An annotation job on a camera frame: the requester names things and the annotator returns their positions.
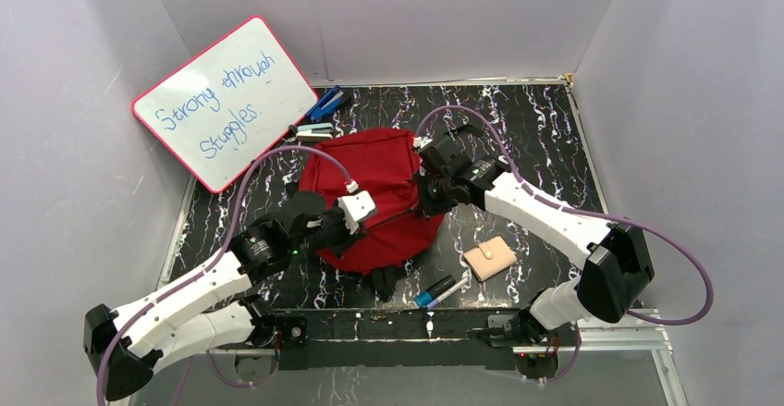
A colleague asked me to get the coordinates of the red student backpack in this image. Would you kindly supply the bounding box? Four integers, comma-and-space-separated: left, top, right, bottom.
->
307, 128, 444, 301

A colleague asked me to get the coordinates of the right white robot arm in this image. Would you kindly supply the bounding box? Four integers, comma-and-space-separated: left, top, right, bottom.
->
412, 129, 655, 346

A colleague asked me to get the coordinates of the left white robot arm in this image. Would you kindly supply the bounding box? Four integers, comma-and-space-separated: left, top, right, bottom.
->
83, 191, 376, 404

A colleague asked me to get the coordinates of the beige small wallet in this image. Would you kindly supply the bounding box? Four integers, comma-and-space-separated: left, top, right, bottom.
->
463, 236, 518, 282

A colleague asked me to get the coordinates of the blue stapler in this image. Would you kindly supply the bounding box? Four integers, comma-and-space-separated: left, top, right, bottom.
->
289, 86, 348, 142

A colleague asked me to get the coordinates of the black marker blue cap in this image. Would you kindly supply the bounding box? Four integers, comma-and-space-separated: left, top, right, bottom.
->
414, 276, 456, 308

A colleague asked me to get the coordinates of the white pen blue cap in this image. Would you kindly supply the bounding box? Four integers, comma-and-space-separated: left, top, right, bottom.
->
425, 277, 471, 311

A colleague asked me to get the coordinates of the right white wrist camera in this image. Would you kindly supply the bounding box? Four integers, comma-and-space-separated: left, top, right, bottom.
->
412, 136, 432, 153

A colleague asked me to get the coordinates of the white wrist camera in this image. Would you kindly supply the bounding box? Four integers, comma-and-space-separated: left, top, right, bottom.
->
412, 136, 432, 153
337, 180, 377, 235

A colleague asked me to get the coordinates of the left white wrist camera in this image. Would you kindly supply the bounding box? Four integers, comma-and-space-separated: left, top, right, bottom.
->
337, 180, 377, 235

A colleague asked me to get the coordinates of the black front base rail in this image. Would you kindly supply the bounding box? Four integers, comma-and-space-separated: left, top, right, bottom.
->
280, 308, 521, 371

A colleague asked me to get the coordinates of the white board pink frame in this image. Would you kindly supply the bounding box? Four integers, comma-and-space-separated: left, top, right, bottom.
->
130, 16, 318, 193

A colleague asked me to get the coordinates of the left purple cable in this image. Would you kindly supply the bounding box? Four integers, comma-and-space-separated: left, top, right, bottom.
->
95, 145, 360, 406

